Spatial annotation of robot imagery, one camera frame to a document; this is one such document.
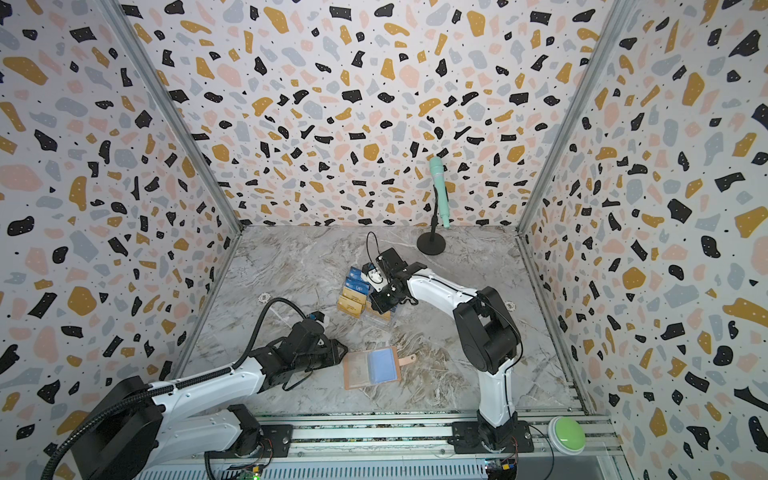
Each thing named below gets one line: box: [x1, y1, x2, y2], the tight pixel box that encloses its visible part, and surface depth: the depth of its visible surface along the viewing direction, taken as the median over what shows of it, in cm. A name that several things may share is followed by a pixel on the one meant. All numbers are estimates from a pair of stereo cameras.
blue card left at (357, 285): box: [345, 276, 371, 295], surface depth 97 cm
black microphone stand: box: [417, 184, 446, 255], surface depth 118 cm
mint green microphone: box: [430, 156, 450, 229], surface depth 97 cm
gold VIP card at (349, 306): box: [337, 295, 363, 319], surface depth 97 cm
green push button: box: [548, 416, 587, 455], surface depth 76 cm
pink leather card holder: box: [344, 346, 417, 391], surface depth 87 cm
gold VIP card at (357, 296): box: [342, 286, 367, 304], surface depth 97 cm
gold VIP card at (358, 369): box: [348, 351, 370, 388], surface depth 87 cm
